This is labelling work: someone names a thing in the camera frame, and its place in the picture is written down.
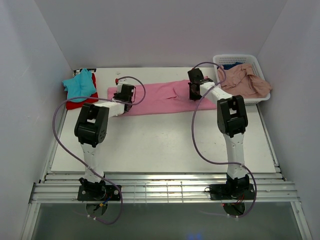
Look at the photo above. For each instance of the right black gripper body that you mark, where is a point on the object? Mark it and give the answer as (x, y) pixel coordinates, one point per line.
(193, 96)

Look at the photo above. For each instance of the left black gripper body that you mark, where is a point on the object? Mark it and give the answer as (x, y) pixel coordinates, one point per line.
(117, 95)

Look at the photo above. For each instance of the pink t shirt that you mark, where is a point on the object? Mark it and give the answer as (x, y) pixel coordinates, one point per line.
(163, 98)

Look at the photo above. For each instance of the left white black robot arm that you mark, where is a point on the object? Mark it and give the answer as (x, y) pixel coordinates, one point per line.
(91, 130)

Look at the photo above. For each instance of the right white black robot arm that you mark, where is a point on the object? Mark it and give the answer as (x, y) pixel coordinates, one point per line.
(232, 120)

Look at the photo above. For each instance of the blue t shirt in basket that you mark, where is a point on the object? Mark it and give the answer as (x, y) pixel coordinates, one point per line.
(230, 66)

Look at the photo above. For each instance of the beige t shirt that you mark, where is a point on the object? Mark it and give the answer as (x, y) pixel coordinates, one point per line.
(241, 80)

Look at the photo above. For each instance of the teal folded t shirt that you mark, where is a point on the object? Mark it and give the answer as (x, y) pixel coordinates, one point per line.
(80, 87)

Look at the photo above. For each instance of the red folded t shirt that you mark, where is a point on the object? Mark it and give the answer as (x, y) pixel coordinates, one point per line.
(70, 105)

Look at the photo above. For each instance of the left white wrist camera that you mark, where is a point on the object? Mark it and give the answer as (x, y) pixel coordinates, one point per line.
(120, 84)

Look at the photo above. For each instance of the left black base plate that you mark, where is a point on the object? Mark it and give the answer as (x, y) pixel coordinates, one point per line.
(100, 193)

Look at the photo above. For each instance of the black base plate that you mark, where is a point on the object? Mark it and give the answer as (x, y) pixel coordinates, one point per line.
(100, 193)
(222, 192)

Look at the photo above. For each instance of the aluminium frame rail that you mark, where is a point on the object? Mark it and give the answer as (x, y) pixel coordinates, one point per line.
(162, 188)

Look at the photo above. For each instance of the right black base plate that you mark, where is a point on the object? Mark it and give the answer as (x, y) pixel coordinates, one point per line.
(222, 192)

